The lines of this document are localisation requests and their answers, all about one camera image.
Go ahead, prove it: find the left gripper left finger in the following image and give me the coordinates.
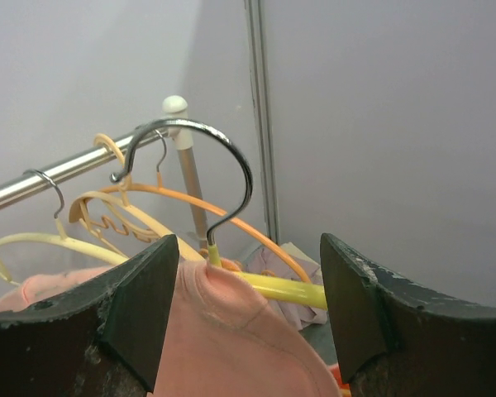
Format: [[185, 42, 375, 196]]
[[0, 235, 179, 396]]

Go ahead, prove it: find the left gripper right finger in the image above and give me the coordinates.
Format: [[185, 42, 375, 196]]
[[320, 233, 496, 396]]

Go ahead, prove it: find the yellow hanger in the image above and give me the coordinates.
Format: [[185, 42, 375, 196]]
[[109, 117, 330, 311]]

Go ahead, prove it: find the pink t shirt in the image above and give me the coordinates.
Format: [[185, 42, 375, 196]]
[[0, 258, 344, 397]]

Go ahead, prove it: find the beige plastic hanger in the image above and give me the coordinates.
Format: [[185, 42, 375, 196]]
[[68, 132, 206, 264]]

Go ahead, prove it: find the white hanger of grey shirt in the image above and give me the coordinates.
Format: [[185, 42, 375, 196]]
[[0, 169, 127, 286]]

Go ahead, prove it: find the orange hanger of blue shirt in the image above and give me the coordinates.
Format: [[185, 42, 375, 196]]
[[94, 130, 313, 285]]

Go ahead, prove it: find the mauve clothes pile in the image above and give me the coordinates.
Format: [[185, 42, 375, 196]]
[[242, 242, 328, 331]]

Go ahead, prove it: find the metal clothes rack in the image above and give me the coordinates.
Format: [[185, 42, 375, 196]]
[[0, 95, 207, 248]]

